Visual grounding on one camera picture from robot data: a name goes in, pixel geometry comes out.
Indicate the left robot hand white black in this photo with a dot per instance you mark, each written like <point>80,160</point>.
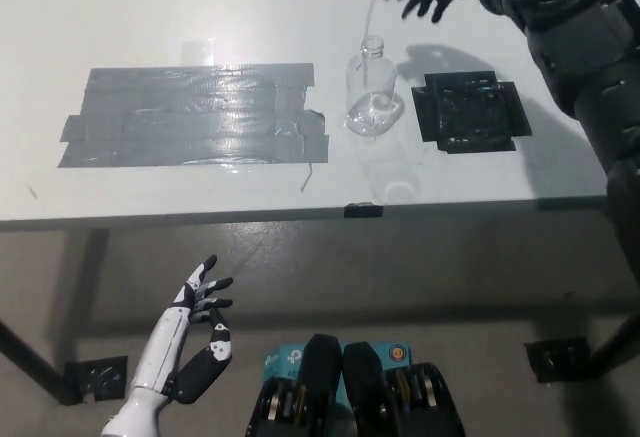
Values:
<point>165,347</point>

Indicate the clear plastic spray bottle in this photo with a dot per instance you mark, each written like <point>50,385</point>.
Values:
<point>372,102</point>

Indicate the black ribbed robot body block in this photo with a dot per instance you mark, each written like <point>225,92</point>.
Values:
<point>320,364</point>
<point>365,374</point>

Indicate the black floor tape patch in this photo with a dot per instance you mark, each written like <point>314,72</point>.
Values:
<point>97,377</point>
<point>557,359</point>

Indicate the teal printed box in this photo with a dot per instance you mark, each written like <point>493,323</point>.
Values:
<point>282,359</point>

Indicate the black table leg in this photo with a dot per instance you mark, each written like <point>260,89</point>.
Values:
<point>620,342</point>
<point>35,362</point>

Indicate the black tape square patch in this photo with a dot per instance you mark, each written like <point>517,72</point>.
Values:
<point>470,112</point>

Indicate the thin grey thread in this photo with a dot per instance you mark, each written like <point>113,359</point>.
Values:
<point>306,177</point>

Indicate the small black tape strip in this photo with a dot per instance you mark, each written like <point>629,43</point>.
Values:
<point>363,211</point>

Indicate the grey duct tape patch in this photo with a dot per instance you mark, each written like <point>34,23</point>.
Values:
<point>195,114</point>

